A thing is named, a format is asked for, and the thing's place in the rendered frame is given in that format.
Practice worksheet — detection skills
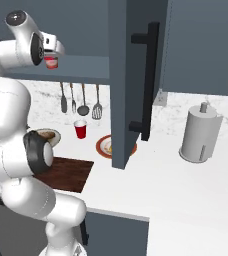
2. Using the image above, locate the grey hanging ladle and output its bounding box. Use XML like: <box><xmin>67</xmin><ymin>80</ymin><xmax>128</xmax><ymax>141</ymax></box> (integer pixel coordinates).
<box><xmin>77</xmin><ymin>83</ymin><xmax>91</xmax><ymax>117</ymax></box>

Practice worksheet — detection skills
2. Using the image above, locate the grey paper towel holder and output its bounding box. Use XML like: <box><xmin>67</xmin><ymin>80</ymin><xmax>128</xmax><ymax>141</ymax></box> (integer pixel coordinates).
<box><xmin>178</xmin><ymin>101</ymin><xmax>225</xmax><ymax>164</ymax></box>

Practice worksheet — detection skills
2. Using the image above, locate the grey wall outlet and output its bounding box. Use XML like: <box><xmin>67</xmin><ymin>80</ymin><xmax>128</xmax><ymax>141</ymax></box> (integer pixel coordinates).
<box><xmin>153</xmin><ymin>89</ymin><xmax>169</xmax><ymax>107</ymax></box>

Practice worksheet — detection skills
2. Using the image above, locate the red plastic cup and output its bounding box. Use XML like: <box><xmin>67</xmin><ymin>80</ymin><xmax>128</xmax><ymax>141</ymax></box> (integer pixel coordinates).
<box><xmin>73</xmin><ymin>119</ymin><xmax>88</xmax><ymax>140</ymax></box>

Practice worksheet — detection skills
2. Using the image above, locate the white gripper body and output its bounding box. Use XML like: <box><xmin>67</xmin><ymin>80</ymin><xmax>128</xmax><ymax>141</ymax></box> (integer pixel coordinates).
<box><xmin>44</xmin><ymin>38</ymin><xmax>67</xmax><ymax>59</ymax></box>

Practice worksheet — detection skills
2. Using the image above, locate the red jam jar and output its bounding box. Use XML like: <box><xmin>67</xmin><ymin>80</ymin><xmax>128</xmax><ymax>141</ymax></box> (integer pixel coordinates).
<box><xmin>44</xmin><ymin>55</ymin><xmax>59</xmax><ymax>70</ymax></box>

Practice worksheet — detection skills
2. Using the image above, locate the yellow pastry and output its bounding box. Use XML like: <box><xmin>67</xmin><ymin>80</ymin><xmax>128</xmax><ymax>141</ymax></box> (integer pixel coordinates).
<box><xmin>103</xmin><ymin>141</ymin><xmax>114</xmax><ymax>156</ymax></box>

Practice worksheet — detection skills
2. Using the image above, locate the black base cabinet handle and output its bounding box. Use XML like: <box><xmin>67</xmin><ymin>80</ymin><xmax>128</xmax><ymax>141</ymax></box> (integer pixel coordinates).
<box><xmin>79</xmin><ymin>219</ymin><xmax>89</xmax><ymax>247</ymax></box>

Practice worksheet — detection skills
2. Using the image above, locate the black cabinet door handle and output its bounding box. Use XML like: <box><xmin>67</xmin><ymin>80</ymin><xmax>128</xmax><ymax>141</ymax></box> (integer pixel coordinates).
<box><xmin>128</xmin><ymin>21</ymin><xmax>161</xmax><ymax>142</ymax></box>

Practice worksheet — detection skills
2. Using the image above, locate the orange rimmed plate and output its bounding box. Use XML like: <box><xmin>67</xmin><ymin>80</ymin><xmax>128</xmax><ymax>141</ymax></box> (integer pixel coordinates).
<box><xmin>95</xmin><ymin>134</ymin><xmax>139</xmax><ymax>160</ymax></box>

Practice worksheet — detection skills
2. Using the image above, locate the dark brown cutting board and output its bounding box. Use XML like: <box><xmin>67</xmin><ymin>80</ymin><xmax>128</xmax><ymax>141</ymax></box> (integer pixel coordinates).
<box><xmin>31</xmin><ymin>156</ymin><xmax>96</xmax><ymax>194</ymax></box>

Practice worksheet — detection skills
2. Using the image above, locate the slate blue base cabinet door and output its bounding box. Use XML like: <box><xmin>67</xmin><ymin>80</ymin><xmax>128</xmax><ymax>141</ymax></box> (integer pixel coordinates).
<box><xmin>83</xmin><ymin>211</ymin><xmax>151</xmax><ymax>256</ymax></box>

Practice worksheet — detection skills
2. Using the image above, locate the grey hanging spatula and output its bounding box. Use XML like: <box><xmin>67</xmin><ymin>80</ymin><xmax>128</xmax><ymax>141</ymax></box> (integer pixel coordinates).
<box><xmin>59</xmin><ymin>82</ymin><xmax>68</xmax><ymax>115</ymax></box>

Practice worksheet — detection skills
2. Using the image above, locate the brown pastry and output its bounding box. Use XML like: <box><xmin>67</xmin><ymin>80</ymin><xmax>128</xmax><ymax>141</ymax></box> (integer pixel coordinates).
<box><xmin>37</xmin><ymin>130</ymin><xmax>56</xmax><ymax>140</ymax></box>

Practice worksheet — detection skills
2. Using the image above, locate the slate blue open cabinet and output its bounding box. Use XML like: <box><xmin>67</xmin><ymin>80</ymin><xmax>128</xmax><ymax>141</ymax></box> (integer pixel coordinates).
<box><xmin>0</xmin><ymin>0</ymin><xmax>111</xmax><ymax>86</ymax></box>

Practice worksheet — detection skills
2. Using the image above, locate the dark grey dishwasher front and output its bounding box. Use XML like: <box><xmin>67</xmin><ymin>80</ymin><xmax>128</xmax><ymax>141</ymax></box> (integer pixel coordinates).
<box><xmin>0</xmin><ymin>195</ymin><xmax>50</xmax><ymax>256</ymax></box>

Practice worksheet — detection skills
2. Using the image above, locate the slate blue closed cabinet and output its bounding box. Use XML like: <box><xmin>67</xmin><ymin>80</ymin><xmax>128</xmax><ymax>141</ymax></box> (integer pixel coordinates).
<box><xmin>159</xmin><ymin>0</ymin><xmax>228</xmax><ymax>98</ymax></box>

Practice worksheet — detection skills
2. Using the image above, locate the grey hanging fork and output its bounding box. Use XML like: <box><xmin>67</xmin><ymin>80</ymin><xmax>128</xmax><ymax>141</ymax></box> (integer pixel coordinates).
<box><xmin>68</xmin><ymin>82</ymin><xmax>78</xmax><ymax>115</ymax></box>

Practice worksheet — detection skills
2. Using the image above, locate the grey hanging slotted turner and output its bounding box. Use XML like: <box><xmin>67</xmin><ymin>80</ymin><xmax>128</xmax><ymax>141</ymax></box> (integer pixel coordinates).
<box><xmin>91</xmin><ymin>84</ymin><xmax>104</xmax><ymax>121</ymax></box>

